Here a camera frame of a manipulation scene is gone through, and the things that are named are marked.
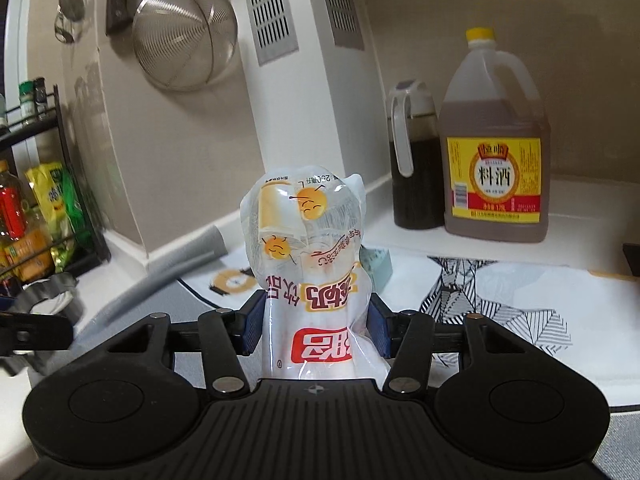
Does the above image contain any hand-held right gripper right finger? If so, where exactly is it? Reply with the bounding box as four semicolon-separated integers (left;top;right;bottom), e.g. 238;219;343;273
367;294;546;396

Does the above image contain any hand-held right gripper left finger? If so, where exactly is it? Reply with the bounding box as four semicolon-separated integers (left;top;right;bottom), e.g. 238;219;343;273
102;290;267;396

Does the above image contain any white milk drink pouch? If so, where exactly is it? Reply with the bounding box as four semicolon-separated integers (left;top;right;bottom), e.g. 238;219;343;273
239;162;393;378

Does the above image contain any pale green box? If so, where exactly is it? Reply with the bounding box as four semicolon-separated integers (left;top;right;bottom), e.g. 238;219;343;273
359;246;392;288

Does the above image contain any orange-cap bottle red label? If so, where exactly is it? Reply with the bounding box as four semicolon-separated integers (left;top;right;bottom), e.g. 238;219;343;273
0;159;55;282

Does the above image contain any green seasoning packet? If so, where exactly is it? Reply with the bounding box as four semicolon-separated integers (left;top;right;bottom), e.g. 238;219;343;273
60;170;88;256

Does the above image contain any yellow seasoning packet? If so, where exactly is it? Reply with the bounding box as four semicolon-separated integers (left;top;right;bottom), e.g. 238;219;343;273
25;162;68;241

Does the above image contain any dark soy sauce bottle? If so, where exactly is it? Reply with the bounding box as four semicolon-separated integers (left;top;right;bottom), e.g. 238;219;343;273
387;80;448;231

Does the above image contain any cooking wine jug yellow cap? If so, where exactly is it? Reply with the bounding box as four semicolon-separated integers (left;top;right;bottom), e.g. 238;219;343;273
439;27;551;245

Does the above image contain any green-cap spice jar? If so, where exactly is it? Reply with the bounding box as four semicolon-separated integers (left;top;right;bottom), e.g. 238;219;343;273
19;80;38;126

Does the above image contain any black-cap spice jar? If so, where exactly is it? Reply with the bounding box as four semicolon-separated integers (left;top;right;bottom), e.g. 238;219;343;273
34;77;48;121

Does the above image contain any black appliance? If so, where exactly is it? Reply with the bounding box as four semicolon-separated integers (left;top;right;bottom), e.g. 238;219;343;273
622;242;640;277

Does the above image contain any metal mesh strainer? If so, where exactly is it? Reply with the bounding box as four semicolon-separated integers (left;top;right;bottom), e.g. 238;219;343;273
131;0;239;93

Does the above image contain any hanging metal ladle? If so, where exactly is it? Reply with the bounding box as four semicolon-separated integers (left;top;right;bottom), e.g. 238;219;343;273
54;0;87;43

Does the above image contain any grey vent grille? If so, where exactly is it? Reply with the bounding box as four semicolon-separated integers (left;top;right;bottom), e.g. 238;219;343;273
314;0;366;52
239;0;301;66

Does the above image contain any black wire spice rack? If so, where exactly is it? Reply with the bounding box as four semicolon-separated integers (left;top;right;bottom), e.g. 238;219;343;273
0;85;113;301

